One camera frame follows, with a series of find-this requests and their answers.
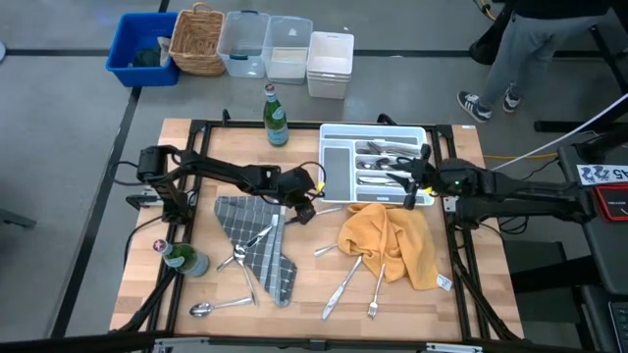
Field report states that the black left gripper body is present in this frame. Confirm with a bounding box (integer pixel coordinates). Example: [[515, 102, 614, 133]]
[[274, 166, 318, 207]]

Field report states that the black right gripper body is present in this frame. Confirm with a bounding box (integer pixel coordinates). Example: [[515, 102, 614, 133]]
[[404, 143, 485, 211]]

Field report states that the white cutlery tray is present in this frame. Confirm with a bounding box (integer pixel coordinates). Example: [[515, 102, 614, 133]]
[[317, 123, 437, 207]]

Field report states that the grey checked cloth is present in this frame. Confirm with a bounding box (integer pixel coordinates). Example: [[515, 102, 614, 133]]
[[213, 195, 299, 309]]

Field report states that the yellow cloth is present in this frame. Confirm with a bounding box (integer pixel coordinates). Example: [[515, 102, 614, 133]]
[[336, 203, 453, 292]]

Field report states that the green glass water bottle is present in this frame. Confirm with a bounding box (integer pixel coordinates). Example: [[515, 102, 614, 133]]
[[151, 238, 211, 278], [262, 83, 290, 148]]

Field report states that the person's shoe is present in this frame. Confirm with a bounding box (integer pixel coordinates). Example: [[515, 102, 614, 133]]
[[502, 82, 523, 114], [456, 90, 494, 124]]

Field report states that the white plastic bin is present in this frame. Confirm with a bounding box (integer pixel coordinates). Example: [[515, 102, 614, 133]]
[[305, 30, 356, 101]]

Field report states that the clear plastic bin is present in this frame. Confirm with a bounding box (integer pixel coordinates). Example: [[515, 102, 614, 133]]
[[261, 15, 315, 85]]

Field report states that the black stand base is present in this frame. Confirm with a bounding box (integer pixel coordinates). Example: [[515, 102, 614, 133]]
[[468, 9, 514, 67]]

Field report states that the white label card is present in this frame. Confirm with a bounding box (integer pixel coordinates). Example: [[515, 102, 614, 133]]
[[576, 163, 628, 187]]

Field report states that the person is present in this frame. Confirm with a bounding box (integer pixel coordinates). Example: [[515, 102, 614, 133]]
[[455, 0, 614, 124]]

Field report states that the black desk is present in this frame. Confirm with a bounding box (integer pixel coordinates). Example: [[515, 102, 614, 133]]
[[557, 125, 628, 353]]

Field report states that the clear bin blue latch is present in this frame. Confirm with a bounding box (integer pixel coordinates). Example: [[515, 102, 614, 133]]
[[216, 10, 272, 79]]

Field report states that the wicker basket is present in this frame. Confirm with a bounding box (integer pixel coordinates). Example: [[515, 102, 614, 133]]
[[168, 1, 229, 77]]

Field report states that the dark cloth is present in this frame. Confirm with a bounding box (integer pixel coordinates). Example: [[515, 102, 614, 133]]
[[131, 43, 164, 69]]

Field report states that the blue plastic bin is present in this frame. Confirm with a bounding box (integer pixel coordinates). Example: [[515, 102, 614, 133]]
[[105, 11, 181, 88]]

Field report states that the black keyboard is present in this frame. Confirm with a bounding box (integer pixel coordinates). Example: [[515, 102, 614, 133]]
[[607, 300, 628, 353]]

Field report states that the grey chair leg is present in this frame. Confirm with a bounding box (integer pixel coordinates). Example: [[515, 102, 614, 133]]
[[0, 207, 38, 229]]

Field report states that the silver cutlery handle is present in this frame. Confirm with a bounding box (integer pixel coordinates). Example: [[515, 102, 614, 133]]
[[313, 242, 340, 259]]

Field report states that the yellow floor cable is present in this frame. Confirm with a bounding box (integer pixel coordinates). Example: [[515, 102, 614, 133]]
[[483, 153, 560, 161]]

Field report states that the black table frame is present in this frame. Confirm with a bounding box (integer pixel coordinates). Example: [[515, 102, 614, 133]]
[[111, 110, 524, 353]]

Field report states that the black metal stand frame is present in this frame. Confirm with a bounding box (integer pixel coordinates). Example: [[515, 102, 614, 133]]
[[533, 19, 628, 133]]

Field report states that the white cable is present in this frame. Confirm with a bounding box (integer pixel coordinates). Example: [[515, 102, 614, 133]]
[[490, 91, 628, 172]]

